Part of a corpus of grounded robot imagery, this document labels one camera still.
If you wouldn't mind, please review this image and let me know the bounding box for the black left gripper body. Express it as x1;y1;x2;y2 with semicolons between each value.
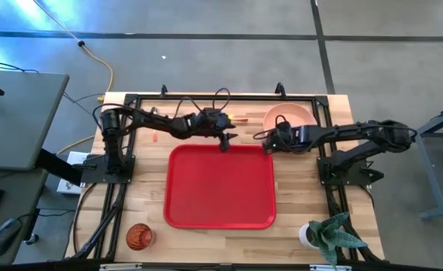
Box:
185;112;235;139

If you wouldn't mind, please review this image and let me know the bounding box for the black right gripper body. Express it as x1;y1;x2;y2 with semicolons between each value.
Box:
270;124;313;154

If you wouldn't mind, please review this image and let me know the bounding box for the pink round plate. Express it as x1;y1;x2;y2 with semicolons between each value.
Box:
262;102;318;131

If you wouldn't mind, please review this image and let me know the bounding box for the orange faceted cup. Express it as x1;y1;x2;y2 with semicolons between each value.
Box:
126;223;156;252

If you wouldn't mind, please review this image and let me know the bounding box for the red plastic tray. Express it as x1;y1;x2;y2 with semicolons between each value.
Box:
163;144;278;230

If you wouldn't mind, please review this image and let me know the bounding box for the white plant pot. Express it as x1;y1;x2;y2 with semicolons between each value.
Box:
298;222;320;251

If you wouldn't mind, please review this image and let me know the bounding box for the green succulent plant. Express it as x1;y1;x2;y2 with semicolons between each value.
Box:
308;212;369;270

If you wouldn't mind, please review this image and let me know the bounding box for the white box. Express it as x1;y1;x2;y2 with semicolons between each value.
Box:
56;151;92;195

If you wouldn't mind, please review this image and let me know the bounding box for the grey desk top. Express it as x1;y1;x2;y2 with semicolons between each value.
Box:
0;69;71;172

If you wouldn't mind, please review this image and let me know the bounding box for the dark desk with keyboard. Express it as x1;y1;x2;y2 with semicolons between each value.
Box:
0;167;50;266

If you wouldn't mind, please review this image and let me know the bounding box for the black computer mouse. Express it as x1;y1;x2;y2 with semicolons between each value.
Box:
0;217;23;258

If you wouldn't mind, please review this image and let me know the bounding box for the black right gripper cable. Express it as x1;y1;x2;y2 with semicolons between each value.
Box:
252;114;294;141

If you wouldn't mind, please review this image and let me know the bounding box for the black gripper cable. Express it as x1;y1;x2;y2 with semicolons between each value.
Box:
172;87;232;118
252;114;294;141

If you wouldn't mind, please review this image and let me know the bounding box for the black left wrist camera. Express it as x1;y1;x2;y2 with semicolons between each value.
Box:
201;107;231;128

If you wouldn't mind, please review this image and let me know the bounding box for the black aluminium table frame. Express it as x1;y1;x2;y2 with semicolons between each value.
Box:
69;92;387;265

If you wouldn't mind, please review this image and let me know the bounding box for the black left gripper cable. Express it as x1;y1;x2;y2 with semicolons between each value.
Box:
172;87;232;118

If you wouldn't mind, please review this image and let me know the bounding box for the grey metal table frame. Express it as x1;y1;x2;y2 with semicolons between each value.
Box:
415;102;443;221

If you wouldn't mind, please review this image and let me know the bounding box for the yellow floor cable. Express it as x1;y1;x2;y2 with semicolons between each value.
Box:
32;0;115;156

